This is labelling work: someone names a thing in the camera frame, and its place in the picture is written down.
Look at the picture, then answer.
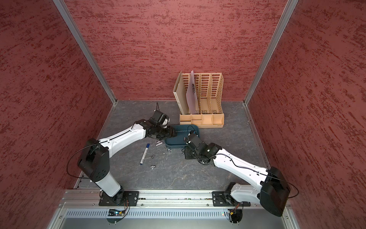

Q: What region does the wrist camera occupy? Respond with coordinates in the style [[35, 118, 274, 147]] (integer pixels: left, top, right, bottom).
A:
[[187, 133, 207, 153], [149, 110, 169, 127]]

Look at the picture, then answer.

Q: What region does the left corner aluminium post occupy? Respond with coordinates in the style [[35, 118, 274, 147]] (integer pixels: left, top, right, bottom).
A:
[[53, 0, 118, 106]]

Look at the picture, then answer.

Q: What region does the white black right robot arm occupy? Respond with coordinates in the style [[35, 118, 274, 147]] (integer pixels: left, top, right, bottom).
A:
[[187, 140, 291, 217]]

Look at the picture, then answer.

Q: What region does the blue white marker pen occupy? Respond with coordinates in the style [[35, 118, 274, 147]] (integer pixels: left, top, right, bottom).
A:
[[140, 144, 150, 165]]

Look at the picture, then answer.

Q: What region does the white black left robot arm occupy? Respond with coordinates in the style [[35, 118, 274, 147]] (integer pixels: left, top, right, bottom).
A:
[[77, 119, 176, 198]]

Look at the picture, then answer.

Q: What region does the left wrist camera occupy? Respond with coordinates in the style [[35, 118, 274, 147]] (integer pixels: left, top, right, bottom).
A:
[[149, 110, 169, 127]]

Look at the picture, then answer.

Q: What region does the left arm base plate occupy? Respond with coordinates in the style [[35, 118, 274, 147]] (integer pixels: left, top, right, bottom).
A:
[[99, 191, 140, 207]]

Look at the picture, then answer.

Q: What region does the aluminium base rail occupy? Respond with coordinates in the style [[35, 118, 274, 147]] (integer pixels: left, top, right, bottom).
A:
[[58, 189, 214, 209]]

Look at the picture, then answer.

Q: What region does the wooden file organizer rack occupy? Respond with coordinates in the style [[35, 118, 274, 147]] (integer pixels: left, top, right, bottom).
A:
[[173, 72, 225, 128]]

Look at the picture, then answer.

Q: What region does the right corner aluminium post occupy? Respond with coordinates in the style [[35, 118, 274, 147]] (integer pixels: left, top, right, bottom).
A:
[[244, 0, 298, 107]]

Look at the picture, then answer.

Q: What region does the teal plastic storage box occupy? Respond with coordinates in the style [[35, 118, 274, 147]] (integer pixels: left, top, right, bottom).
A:
[[164, 125, 200, 149]]

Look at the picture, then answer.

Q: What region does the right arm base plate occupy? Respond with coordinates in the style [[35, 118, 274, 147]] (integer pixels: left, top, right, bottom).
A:
[[212, 191, 251, 207]]

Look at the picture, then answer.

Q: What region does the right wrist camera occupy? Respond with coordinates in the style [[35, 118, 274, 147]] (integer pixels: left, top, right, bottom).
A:
[[187, 133, 207, 153]]

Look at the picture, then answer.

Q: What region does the pale pink paper sheet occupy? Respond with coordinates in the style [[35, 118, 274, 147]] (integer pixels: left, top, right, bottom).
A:
[[186, 70, 199, 115]]

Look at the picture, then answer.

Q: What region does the corner aluminium post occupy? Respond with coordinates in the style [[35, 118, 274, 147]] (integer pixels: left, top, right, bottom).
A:
[[244, 0, 298, 107], [53, 0, 118, 106]]

